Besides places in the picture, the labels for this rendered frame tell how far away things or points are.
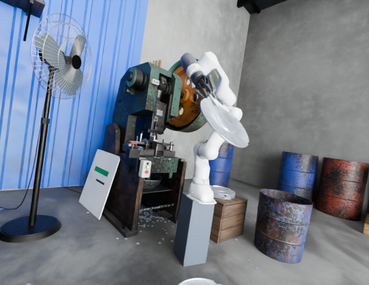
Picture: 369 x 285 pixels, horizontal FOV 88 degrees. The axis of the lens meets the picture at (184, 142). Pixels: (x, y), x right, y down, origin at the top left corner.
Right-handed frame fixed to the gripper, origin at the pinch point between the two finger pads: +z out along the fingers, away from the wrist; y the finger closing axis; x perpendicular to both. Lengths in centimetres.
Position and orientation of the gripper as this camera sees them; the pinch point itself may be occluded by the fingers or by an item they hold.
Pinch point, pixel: (213, 100)
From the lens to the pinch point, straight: 98.2
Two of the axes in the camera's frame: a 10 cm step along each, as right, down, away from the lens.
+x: 7.3, 0.9, 6.7
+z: 3.6, 7.8, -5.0
